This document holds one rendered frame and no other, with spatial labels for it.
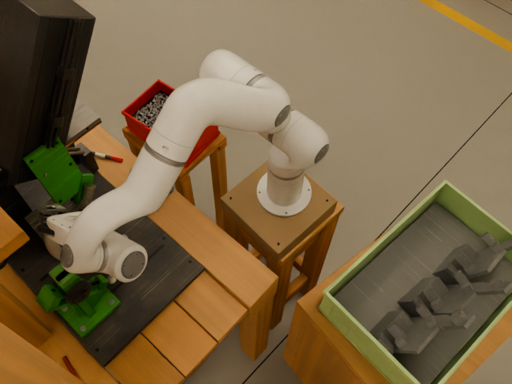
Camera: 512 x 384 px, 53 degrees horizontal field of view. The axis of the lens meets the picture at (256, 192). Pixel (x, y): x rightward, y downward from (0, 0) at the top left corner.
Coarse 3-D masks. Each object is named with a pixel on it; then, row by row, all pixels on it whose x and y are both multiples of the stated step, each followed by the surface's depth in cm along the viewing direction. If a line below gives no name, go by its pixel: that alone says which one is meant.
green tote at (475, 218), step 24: (432, 192) 176; (456, 192) 177; (408, 216) 171; (456, 216) 185; (480, 216) 175; (384, 240) 167; (504, 240) 173; (360, 264) 167; (336, 288) 164; (336, 312) 160; (504, 312) 155; (360, 336) 156; (480, 336) 151; (384, 360) 153; (456, 360) 150
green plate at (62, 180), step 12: (60, 144) 149; (36, 156) 145; (48, 156) 147; (60, 156) 150; (36, 168) 146; (48, 168) 149; (60, 168) 152; (72, 168) 155; (48, 180) 151; (60, 180) 154; (72, 180) 157; (48, 192) 153; (60, 192) 156; (72, 192) 159; (60, 204) 158
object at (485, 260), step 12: (456, 252) 171; (468, 252) 169; (480, 252) 171; (492, 252) 162; (504, 252) 156; (444, 264) 170; (456, 264) 167; (480, 264) 161; (492, 264) 154; (444, 276) 168; (468, 276) 161
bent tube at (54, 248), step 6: (54, 204) 127; (42, 210) 122; (48, 210) 122; (54, 210) 123; (60, 210) 124; (48, 240) 125; (48, 246) 126; (54, 246) 127; (60, 246) 129; (54, 252) 127; (60, 252) 128
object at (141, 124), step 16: (160, 80) 206; (144, 96) 203; (160, 96) 206; (128, 112) 200; (144, 112) 203; (128, 128) 205; (144, 128) 195; (208, 128) 195; (208, 144) 202; (192, 160) 198
